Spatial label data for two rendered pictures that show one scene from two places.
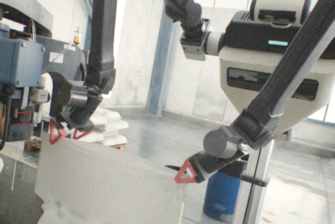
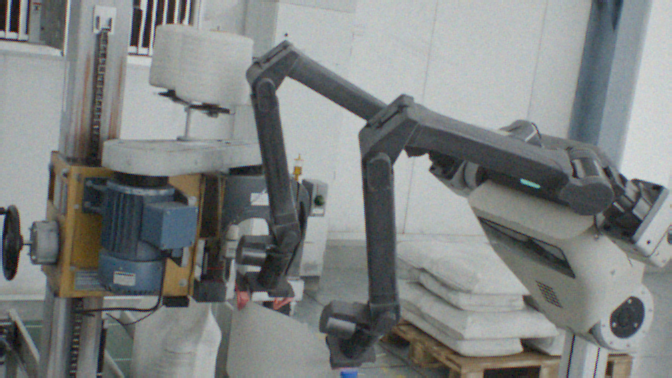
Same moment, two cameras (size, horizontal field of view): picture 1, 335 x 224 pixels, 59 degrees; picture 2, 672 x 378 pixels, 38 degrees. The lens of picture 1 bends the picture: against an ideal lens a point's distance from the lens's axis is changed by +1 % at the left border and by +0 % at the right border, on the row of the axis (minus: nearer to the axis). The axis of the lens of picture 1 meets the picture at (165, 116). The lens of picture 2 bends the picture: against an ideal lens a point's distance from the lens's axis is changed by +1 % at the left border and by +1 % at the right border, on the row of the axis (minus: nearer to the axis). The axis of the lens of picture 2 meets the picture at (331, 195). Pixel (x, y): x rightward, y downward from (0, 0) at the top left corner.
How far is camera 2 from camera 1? 1.56 m
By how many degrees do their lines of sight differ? 36
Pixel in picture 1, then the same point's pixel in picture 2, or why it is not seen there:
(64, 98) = (238, 256)
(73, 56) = not seen: hidden behind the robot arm
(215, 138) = (325, 313)
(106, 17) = (271, 167)
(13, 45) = (160, 214)
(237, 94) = (507, 259)
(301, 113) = (578, 298)
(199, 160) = (339, 341)
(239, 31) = not seen: hidden behind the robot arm
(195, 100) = not seen: outside the picture
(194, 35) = (439, 164)
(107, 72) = (285, 226)
